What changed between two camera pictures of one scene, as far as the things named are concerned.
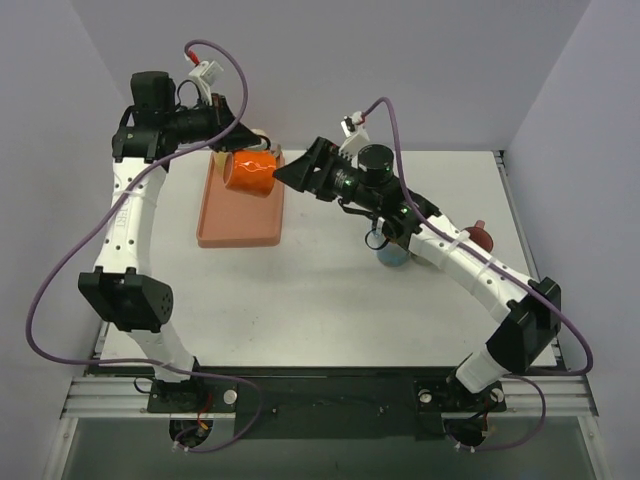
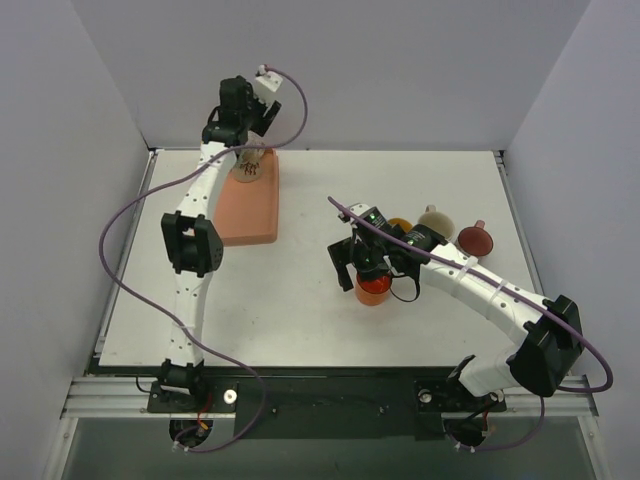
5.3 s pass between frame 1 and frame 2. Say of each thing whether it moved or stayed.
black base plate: stayed
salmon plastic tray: stayed
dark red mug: stayed
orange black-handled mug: moved
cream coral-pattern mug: moved
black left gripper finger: moved
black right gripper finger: moved
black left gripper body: moved
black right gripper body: moved
